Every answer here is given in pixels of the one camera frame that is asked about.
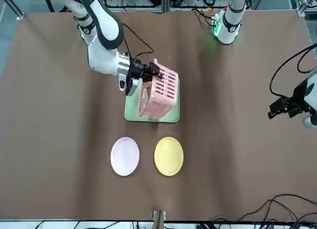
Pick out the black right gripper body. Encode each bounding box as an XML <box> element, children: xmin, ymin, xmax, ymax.
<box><xmin>127</xmin><ymin>61</ymin><xmax>152</xmax><ymax>83</ymax></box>

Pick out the yellow round plate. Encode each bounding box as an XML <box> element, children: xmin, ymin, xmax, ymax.
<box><xmin>154</xmin><ymin>137</ymin><xmax>185</xmax><ymax>177</ymax></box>

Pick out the aluminium frame beam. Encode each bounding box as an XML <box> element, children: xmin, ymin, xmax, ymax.
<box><xmin>90</xmin><ymin>3</ymin><xmax>231</xmax><ymax>14</ymax></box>

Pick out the small pink slotted basket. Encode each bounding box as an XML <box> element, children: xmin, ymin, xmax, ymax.
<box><xmin>137</xmin><ymin>57</ymin><xmax>180</xmax><ymax>121</ymax></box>

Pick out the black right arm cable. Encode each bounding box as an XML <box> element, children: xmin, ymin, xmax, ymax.
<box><xmin>122</xmin><ymin>23</ymin><xmax>154</xmax><ymax>64</ymax></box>

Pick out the white round plate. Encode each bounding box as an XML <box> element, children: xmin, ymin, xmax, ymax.
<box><xmin>110</xmin><ymin>137</ymin><xmax>140</xmax><ymax>177</ymax></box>

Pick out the green rectangular tray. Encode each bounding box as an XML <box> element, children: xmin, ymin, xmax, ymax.
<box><xmin>123</xmin><ymin>75</ymin><xmax>181</xmax><ymax>124</ymax></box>

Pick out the clear-wrapped bread pack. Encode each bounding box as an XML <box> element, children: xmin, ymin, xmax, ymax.
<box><xmin>141</xmin><ymin>81</ymin><xmax>152</xmax><ymax>102</ymax></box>

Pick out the black looped cable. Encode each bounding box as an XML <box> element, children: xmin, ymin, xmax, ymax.
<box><xmin>213</xmin><ymin>193</ymin><xmax>317</xmax><ymax>226</ymax></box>

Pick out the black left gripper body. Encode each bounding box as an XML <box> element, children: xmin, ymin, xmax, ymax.
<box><xmin>292</xmin><ymin>80</ymin><xmax>309</xmax><ymax>110</ymax></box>

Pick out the aluminium frame post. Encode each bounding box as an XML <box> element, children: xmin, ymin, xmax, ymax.
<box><xmin>152</xmin><ymin>209</ymin><xmax>167</xmax><ymax>229</ymax></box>

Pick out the aluminium frame rail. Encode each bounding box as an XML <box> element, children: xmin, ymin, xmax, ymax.
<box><xmin>294</xmin><ymin>0</ymin><xmax>317</xmax><ymax>17</ymax></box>
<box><xmin>0</xmin><ymin>0</ymin><xmax>25</xmax><ymax>21</ymax></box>

